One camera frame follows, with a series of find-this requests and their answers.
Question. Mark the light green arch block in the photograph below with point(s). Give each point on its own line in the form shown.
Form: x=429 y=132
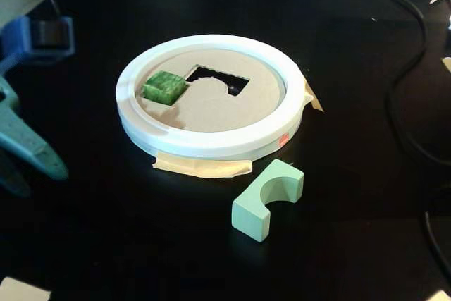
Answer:
x=250 y=216

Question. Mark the white paper sheet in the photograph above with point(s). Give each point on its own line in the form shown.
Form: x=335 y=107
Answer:
x=21 y=292

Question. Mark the small orange sticker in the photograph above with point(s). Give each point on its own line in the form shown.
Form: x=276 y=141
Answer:
x=284 y=139

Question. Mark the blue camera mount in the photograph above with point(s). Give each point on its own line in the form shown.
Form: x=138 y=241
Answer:
x=17 y=33

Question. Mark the white paper corner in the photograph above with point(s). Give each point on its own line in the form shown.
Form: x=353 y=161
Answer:
x=442 y=297

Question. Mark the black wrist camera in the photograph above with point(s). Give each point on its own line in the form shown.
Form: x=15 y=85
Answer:
x=49 y=33

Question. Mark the beige masking tape piece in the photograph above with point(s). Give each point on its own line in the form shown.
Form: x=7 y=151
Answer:
x=315 y=102
x=204 y=168

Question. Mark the beige object at table edge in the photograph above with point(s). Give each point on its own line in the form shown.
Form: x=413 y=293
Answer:
x=447 y=68

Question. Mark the teal gripper with motor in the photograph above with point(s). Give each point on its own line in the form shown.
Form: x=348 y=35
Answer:
x=22 y=140

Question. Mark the dark green wooden cube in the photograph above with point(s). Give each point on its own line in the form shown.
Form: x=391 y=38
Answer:
x=163 y=86

